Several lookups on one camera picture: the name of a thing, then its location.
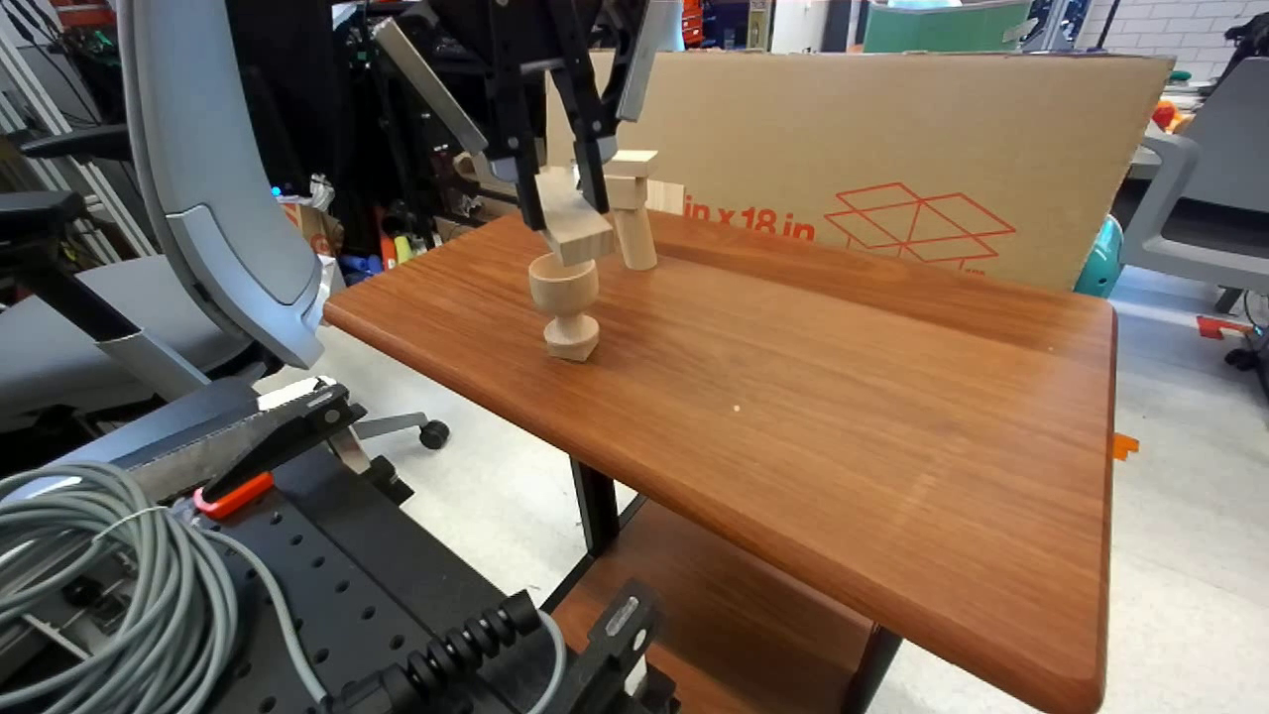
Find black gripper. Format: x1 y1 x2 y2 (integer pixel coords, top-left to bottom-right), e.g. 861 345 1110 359
487 0 629 239

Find rectangular light wooden block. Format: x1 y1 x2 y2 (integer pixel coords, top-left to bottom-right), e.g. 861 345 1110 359
545 161 619 269

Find tall light wooden block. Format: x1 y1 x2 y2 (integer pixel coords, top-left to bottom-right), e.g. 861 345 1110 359
605 142 662 276

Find light wooden goblet cup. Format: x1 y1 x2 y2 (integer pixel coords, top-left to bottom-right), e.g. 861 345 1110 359
524 253 605 363

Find blue plastic object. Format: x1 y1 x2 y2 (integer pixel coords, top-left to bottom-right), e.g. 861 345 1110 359
332 251 388 284

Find black table leg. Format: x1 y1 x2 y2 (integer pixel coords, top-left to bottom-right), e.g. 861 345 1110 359
566 453 622 554

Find brown cardboard box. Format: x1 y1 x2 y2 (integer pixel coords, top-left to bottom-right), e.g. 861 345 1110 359
545 48 1178 296

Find grey office chair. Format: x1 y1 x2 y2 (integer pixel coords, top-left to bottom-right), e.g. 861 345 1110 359
0 0 454 509

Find green board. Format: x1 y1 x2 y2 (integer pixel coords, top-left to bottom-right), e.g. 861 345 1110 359
861 0 1036 54

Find orange and black clamp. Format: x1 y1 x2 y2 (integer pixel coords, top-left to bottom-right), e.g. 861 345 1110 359
191 380 371 528

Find wooden lower table shelf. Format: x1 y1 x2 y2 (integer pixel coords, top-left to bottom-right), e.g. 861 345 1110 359
552 494 886 714

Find black perforated base board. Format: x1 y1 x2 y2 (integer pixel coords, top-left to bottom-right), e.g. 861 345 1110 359
77 433 667 714

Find black corrugated cable conduit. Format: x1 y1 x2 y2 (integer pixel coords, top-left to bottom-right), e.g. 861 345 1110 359
383 589 547 696

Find coiled grey cable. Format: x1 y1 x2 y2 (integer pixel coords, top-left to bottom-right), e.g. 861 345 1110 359
0 460 332 714

